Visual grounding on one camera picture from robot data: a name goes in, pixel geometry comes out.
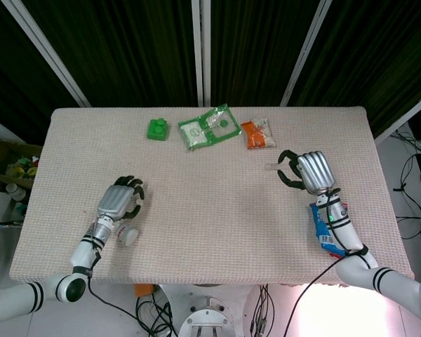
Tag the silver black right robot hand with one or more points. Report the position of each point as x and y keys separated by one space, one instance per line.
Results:
x=315 y=172

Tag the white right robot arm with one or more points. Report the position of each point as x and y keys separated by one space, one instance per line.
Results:
x=344 y=231

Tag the green white plastic packet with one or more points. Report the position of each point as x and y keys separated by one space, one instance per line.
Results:
x=203 y=130

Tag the beige waffle tablecloth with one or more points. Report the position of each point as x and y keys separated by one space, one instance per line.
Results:
x=210 y=210

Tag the dark green curtain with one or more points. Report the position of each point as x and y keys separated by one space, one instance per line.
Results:
x=133 y=49

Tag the white jar with red label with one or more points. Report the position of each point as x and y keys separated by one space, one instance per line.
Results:
x=129 y=235

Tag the blue snack packet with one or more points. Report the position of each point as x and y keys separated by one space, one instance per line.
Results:
x=319 y=230

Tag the white frame post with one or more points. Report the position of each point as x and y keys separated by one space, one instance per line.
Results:
x=403 y=116
x=305 y=52
x=200 y=52
x=49 y=52

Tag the orange white snack packet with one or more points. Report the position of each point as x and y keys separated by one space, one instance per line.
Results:
x=259 y=135

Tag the orange box under table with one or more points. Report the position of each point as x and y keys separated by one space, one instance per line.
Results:
x=144 y=290

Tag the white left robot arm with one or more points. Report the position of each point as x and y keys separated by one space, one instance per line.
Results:
x=82 y=256

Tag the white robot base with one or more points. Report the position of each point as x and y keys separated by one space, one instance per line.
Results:
x=207 y=316

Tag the cardboard box of toys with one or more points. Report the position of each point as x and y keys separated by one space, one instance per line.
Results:
x=14 y=168

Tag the green toy building block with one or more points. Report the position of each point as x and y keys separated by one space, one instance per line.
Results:
x=157 y=130

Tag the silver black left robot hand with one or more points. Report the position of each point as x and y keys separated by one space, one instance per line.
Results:
x=115 y=201

